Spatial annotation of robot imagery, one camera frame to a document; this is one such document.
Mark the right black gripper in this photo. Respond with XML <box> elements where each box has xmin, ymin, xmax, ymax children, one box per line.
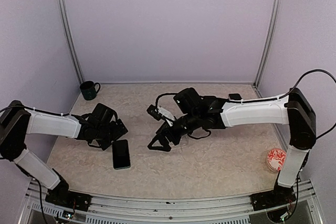
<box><xmin>148</xmin><ymin>110</ymin><xmax>201</xmax><ymax>151</ymax></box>

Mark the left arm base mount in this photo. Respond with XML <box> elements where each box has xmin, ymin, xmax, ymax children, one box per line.
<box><xmin>45</xmin><ymin>173</ymin><xmax>92</xmax><ymax>212</ymax></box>

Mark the front aluminium rail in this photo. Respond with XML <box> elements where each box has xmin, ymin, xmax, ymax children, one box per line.
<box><xmin>15</xmin><ymin>182</ymin><xmax>323</xmax><ymax>224</ymax></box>

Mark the red white patterned bowl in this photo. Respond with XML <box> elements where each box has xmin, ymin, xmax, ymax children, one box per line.
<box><xmin>266</xmin><ymin>148</ymin><xmax>287</xmax><ymax>172</ymax></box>

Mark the blue smartphone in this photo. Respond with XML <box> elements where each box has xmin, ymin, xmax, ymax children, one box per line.
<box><xmin>228</xmin><ymin>93</ymin><xmax>242</xmax><ymax>101</ymax></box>

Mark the aluminium frame post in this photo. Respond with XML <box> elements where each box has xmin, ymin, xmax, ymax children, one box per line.
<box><xmin>57</xmin><ymin>0</ymin><xmax>84</xmax><ymax>83</ymax></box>
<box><xmin>254</xmin><ymin>0</ymin><xmax>281</xmax><ymax>89</ymax></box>

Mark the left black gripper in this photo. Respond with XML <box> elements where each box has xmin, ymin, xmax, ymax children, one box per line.
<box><xmin>95</xmin><ymin>118</ymin><xmax>128</xmax><ymax>150</ymax></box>

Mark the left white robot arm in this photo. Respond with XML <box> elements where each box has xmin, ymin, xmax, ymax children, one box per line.
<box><xmin>1</xmin><ymin>100</ymin><xmax>128</xmax><ymax>206</ymax></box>

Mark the right aluminium frame post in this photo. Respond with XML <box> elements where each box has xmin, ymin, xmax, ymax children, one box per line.
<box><xmin>254</xmin><ymin>0</ymin><xmax>281</xmax><ymax>89</ymax></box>

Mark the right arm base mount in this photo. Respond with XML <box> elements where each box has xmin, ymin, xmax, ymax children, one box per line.
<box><xmin>250</xmin><ymin>181</ymin><xmax>297</xmax><ymax>211</ymax></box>

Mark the teal-edged smartphone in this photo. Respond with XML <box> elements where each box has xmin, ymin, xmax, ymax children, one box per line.
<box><xmin>112</xmin><ymin>140</ymin><xmax>131</xmax><ymax>169</ymax></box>

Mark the left aluminium frame post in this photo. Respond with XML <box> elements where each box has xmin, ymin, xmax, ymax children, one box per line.
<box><xmin>57</xmin><ymin>0</ymin><xmax>84</xmax><ymax>83</ymax></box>

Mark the dark green mug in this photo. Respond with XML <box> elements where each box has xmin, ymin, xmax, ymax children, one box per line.
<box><xmin>79</xmin><ymin>81</ymin><xmax>101</xmax><ymax>101</ymax></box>

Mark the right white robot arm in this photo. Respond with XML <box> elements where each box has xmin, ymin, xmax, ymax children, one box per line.
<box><xmin>147</xmin><ymin>85</ymin><xmax>319</xmax><ymax>205</ymax></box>

